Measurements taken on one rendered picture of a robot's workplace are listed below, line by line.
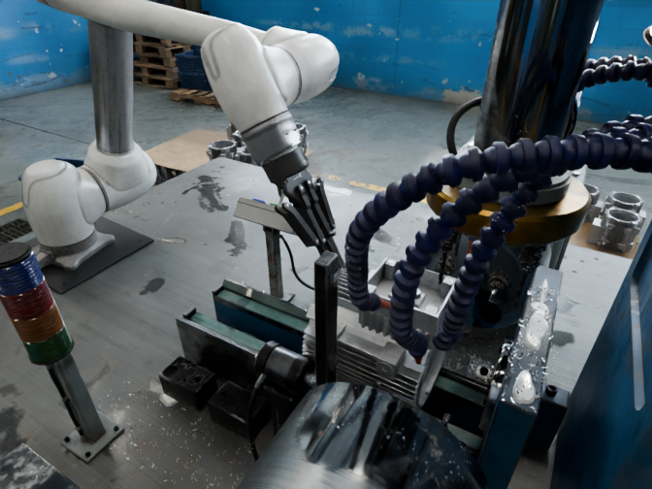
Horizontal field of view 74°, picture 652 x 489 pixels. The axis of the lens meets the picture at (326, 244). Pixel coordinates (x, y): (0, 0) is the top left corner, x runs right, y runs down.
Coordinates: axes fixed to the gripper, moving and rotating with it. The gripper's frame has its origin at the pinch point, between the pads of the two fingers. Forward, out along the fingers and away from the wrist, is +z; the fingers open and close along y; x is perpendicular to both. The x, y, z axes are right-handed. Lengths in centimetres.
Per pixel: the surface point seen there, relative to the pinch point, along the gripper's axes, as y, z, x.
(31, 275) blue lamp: -35.3, -21.3, 20.7
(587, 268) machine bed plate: 71, 50, -26
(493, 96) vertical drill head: -9.7, -17.2, -37.3
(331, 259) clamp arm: -19.7, -7.5, -16.6
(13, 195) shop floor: 94, -74, 352
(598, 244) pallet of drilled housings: 210, 113, -10
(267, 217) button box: 12.0, -8.1, 22.4
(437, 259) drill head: 14.6, 11.3, -11.7
